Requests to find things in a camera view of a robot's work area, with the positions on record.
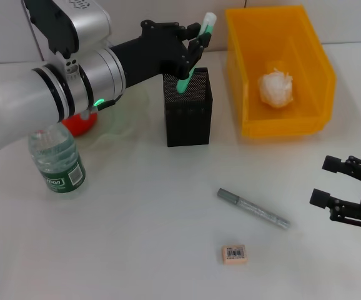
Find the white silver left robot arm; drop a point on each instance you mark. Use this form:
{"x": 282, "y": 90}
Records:
{"x": 27, "y": 103}

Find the orange fruit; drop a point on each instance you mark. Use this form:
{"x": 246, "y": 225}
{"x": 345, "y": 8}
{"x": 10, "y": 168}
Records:
{"x": 80, "y": 125}

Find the black mesh pen holder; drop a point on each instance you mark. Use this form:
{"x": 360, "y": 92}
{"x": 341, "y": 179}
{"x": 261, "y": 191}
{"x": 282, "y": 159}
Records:
{"x": 188, "y": 125}

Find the left wrist camera housing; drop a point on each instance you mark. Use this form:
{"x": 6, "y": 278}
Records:
{"x": 62, "y": 22}

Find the beige eraser with barcode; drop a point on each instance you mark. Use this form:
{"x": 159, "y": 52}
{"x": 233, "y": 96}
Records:
{"x": 235, "y": 254}

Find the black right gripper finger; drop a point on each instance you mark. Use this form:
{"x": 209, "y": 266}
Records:
{"x": 319, "y": 197}
{"x": 333, "y": 164}

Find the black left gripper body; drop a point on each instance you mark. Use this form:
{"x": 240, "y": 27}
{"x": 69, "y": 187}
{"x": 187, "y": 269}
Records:
{"x": 155, "y": 53}

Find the yellow plastic bin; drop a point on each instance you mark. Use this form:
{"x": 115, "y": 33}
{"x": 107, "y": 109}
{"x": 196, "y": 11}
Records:
{"x": 293, "y": 125}

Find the green pen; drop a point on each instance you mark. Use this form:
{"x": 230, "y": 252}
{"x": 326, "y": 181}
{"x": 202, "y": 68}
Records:
{"x": 182, "y": 84}

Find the white paper ball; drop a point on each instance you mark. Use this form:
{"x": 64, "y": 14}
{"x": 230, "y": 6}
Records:
{"x": 275, "y": 89}

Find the grey marker pen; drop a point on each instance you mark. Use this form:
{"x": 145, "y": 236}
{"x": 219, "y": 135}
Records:
{"x": 255, "y": 209}

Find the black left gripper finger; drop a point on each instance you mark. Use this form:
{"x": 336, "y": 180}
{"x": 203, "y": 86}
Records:
{"x": 199, "y": 47}
{"x": 193, "y": 31}

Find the clear green-label water bottle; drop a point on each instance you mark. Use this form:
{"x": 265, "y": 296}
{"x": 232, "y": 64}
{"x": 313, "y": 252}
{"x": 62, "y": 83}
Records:
{"x": 55, "y": 156}

